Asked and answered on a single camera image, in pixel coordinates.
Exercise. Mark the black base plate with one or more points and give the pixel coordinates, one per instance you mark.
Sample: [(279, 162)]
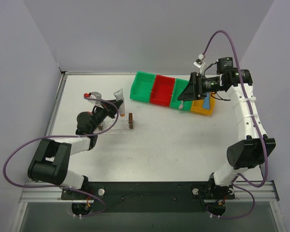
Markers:
[(148, 197)]

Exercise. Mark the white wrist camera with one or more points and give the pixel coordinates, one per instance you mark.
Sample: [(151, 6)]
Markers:
[(199, 63), (93, 97)]

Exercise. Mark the right wrist motor cylinder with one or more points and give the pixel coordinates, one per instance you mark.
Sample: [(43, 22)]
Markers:
[(223, 64)]

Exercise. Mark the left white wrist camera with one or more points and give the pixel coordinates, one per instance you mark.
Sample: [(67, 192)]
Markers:
[(93, 97)]

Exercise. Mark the green bin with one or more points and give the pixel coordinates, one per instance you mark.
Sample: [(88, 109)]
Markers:
[(179, 86), (142, 86)]

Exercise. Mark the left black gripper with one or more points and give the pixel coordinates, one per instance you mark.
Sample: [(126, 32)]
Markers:
[(110, 110)]

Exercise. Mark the far green bin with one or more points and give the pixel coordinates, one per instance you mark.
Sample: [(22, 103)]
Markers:
[(142, 86)]

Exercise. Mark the red bin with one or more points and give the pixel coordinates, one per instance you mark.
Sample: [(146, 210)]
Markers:
[(162, 90)]

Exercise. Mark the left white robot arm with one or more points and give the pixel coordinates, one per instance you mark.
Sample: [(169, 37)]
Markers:
[(51, 159)]

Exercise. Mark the clear rack with brown ends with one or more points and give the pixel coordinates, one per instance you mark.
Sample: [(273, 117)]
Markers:
[(130, 122)]

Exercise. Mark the blue toothpaste tube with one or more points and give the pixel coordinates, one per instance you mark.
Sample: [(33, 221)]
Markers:
[(206, 102)]

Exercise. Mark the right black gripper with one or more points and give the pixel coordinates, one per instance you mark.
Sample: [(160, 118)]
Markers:
[(196, 85)]

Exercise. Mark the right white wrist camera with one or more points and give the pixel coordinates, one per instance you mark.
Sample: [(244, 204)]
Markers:
[(199, 63)]

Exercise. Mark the yellow bin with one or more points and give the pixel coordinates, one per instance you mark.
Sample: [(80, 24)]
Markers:
[(197, 107)]

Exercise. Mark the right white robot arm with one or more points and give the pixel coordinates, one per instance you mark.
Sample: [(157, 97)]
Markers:
[(254, 146)]

